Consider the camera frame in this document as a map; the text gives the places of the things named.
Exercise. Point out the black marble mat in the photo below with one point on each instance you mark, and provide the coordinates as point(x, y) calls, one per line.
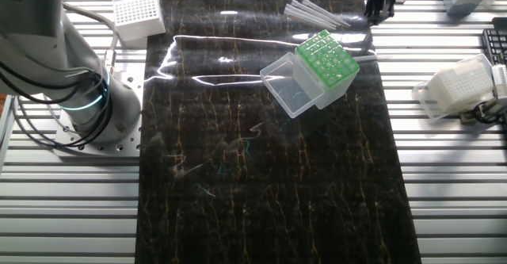
point(257, 177)

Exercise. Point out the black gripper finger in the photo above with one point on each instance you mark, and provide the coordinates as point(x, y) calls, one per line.
point(388, 8)
point(373, 10)

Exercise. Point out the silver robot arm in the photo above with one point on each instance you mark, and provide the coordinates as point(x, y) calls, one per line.
point(39, 38)

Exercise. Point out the grey vented depth camera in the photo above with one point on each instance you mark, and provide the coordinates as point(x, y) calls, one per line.
point(500, 81)

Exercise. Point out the small metal foot bracket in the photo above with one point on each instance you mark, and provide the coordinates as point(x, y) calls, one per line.
point(469, 117)

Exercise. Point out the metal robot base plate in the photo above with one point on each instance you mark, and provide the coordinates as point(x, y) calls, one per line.
point(130, 147)

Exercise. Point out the black keyboard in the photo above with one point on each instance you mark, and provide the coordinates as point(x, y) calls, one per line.
point(495, 42)

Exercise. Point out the green pipette tip holder box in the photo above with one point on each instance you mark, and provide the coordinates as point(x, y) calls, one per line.
point(336, 91)

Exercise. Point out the white pipette tip rack box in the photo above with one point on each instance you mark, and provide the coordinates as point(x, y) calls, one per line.
point(455, 85)
point(136, 14)

